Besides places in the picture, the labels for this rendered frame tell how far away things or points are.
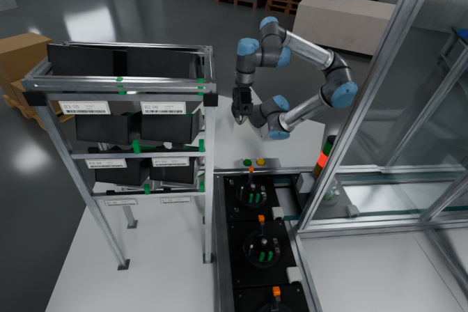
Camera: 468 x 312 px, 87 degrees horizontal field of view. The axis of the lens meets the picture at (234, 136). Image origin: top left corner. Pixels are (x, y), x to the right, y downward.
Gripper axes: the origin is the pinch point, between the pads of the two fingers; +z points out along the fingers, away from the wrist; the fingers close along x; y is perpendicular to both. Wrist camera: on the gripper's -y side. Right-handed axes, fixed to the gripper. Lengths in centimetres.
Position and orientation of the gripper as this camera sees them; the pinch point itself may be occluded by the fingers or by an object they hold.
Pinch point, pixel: (240, 123)
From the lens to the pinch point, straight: 109.4
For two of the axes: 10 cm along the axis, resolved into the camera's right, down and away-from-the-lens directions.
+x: -9.9, 0.1, -1.3
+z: -0.7, 7.6, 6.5
